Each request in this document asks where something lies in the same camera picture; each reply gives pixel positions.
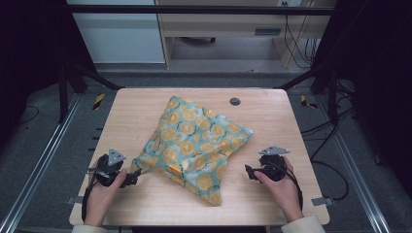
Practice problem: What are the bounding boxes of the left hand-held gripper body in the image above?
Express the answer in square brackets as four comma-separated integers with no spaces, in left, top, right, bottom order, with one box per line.
[87,148,131,188]

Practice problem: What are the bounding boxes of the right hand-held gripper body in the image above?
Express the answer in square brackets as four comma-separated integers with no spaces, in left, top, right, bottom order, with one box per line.
[257,145,291,183]

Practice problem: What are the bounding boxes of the lemon print cloth bag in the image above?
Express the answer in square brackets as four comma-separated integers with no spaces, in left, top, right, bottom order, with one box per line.
[129,95,254,207]

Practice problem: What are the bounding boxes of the person's right hand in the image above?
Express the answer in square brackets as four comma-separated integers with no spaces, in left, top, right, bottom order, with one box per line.
[254,156,305,224]

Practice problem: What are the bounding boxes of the person's left hand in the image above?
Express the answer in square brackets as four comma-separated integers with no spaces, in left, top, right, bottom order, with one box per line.
[84,168,128,227]

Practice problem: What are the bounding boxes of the yellow black tape strip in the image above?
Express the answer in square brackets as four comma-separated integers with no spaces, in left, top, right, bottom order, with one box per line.
[92,92,107,112]
[299,94,319,110]

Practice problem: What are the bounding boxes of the black metal stand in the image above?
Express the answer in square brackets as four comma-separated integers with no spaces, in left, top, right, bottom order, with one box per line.
[57,61,125,124]
[277,63,340,126]

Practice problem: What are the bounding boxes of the white cabinet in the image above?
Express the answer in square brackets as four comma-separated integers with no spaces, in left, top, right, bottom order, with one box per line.
[66,0,166,64]

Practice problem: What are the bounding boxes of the dark curtain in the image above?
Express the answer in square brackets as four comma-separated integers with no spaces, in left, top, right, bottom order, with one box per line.
[310,0,412,190]
[0,0,98,149]

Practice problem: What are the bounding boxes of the light wooden desk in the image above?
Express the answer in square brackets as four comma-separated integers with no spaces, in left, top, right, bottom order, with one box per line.
[154,0,338,70]

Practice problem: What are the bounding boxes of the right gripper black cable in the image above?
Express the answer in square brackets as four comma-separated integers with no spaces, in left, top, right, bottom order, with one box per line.
[284,166,304,212]

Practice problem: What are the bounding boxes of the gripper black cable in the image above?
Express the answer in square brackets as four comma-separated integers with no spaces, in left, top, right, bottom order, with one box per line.
[284,166,304,212]
[81,180,95,223]

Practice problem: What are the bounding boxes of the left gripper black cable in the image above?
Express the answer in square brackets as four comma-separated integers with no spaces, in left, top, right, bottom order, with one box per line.
[81,180,95,223]

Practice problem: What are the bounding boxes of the grey metal table bracket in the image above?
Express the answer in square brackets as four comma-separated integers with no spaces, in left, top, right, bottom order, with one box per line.
[65,195,85,206]
[311,196,335,207]

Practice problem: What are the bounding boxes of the black floor cables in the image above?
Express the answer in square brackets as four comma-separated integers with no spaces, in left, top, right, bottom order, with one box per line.
[300,82,356,202]

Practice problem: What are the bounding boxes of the aluminium floor rail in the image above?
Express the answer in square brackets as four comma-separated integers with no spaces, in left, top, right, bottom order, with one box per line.
[317,96,394,233]
[0,92,83,233]

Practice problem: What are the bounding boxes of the black hanging cables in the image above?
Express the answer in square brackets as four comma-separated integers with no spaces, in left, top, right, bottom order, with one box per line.
[281,1,321,70]

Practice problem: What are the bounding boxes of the black horizontal frame bar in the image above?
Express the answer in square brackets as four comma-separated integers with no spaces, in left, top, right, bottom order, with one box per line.
[64,4,338,17]

